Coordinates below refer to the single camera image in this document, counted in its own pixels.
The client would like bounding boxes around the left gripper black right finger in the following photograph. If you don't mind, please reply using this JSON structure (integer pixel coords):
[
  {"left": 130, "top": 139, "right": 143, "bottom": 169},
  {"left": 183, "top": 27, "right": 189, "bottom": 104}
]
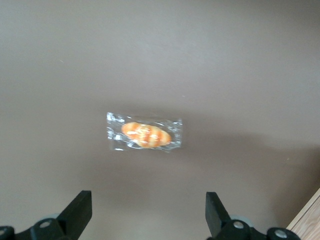
[{"left": 205, "top": 191, "right": 267, "bottom": 240}]

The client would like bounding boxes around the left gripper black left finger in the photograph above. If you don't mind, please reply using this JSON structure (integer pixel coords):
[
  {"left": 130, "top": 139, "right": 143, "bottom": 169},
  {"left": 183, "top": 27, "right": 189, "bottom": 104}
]
[{"left": 16, "top": 190, "right": 93, "bottom": 240}]

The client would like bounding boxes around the bread roll in clear wrapper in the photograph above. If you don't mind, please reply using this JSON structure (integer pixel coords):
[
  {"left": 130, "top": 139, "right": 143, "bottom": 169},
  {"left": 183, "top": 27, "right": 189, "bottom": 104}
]
[{"left": 106, "top": 111, "right": 184, "bottom": 154}]

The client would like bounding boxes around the brown table mat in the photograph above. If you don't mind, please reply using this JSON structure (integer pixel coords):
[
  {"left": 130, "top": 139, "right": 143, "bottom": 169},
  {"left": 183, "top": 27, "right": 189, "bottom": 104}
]
[{"left": 0, "top": 0, "right": 320, "bottom": 240}]

